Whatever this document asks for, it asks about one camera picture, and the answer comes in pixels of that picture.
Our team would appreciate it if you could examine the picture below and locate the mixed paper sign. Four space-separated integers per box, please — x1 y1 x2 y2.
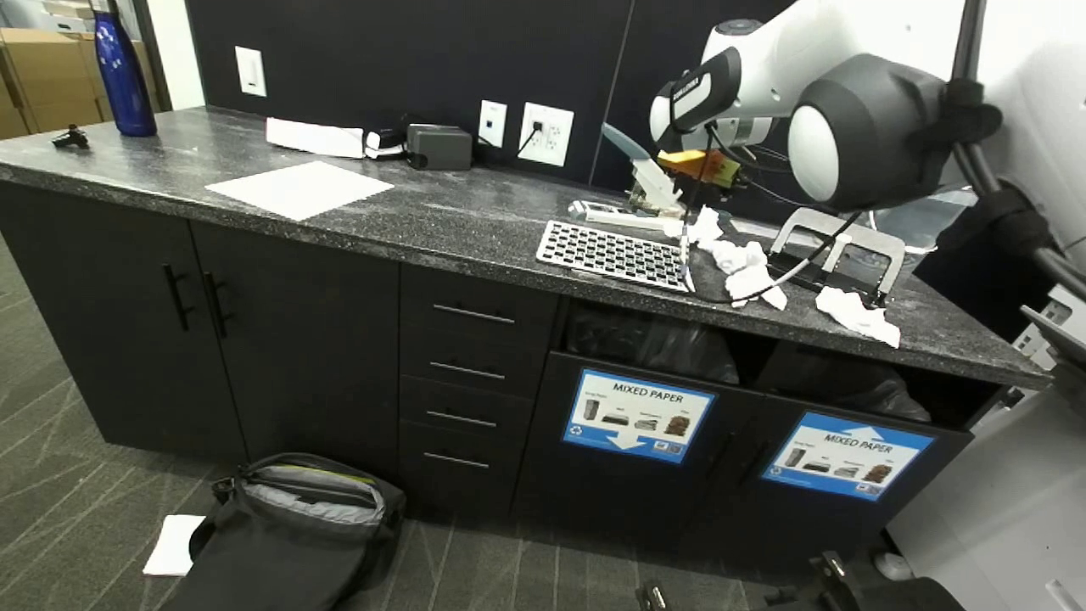
565 365 717 466
763 412 934 502

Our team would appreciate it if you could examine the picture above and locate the small white wall plate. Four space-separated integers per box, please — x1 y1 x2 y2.
479 98 505 148

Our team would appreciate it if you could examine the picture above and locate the small black object on counter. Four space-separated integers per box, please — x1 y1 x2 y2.
50 127 92 153

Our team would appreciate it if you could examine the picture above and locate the white paper pile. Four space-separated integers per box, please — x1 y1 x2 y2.
684 208 786 312

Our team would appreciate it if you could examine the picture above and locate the dark counter cabinet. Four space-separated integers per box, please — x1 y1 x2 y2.
0 113 1043 571

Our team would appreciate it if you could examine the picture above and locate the black power adapter box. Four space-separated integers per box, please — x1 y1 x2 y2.
408 122 471 171

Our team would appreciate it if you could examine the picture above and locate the blue water bottle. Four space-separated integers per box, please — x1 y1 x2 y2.
92 0 157 137

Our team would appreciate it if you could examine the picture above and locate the black grey backpack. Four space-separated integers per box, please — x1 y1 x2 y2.
162 453 408 611

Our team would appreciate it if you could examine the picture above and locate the white paper on floor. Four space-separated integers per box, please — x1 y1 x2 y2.
144 514 204 578

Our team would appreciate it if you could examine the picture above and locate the white wall outlet plate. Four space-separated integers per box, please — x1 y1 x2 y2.
518 102 574 167

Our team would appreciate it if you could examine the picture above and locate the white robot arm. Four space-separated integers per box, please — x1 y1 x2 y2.
649 0 1086 272

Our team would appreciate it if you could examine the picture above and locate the white light switch plate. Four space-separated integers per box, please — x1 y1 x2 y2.
233 47 269 98

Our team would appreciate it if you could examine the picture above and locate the flat white paper sheet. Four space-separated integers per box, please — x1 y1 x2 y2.
209 163 386 219

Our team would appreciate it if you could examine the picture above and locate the crumpled paper near stand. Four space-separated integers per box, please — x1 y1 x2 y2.
815 285 903 345

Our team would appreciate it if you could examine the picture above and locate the right mixed paper sign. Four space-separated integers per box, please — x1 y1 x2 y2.
763 412 934 502

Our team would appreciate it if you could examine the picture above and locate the left mixed paper sign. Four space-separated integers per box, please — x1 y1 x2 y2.
565 365 717 466

